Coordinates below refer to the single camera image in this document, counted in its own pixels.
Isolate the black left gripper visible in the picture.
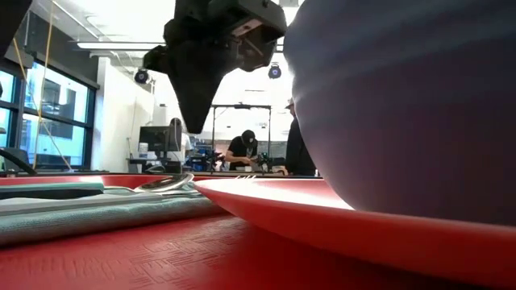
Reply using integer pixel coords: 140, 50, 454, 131
142, 0, 243, 135

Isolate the teal-handled metal spoon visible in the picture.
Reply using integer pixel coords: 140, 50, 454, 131
0, 172, 196, 195

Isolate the teal cloth napkin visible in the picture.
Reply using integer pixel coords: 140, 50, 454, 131
0, 183, 229, 248

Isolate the teal-handled metal fork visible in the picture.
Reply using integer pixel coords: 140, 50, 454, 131
0, 174, 258, 218

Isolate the black-handled table knife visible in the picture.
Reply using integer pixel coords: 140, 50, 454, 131
0, 188, 106, 201

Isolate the coral plastic plate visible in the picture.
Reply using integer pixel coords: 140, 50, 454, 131
193, 176, 516, 289

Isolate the red plastic tray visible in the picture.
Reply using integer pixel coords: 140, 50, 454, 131
0, 173, 516, 290

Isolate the blue plastic bowl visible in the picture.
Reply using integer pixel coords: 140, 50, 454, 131
283, 0, 516, 227

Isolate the person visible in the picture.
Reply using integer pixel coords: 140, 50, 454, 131
277, 97, 318, 177
169, 117, 193, 163
224, 129, 260, 172

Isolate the black computer monitor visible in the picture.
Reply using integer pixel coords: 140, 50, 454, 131
139, 125, 184, 154

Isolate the black background desk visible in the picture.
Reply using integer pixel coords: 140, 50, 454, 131
127, 156, 184, 175

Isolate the background wooden table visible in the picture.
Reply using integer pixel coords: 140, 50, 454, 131
183, 170, 283, 178

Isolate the large dark-framed window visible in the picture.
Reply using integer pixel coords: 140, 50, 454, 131
0, 60, 98, 171

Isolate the black slanted bar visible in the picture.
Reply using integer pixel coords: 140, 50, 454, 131
0, 147, 39, 176

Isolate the black background gantry frame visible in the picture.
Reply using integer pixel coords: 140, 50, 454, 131
210, 103, 273, 174

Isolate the yellow extension cable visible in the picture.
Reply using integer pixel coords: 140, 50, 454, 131
11, 38, 73, 172
32, 11, 56, 172

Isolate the black aluminium table frame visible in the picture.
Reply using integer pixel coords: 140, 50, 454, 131
0, 170, 323, 180

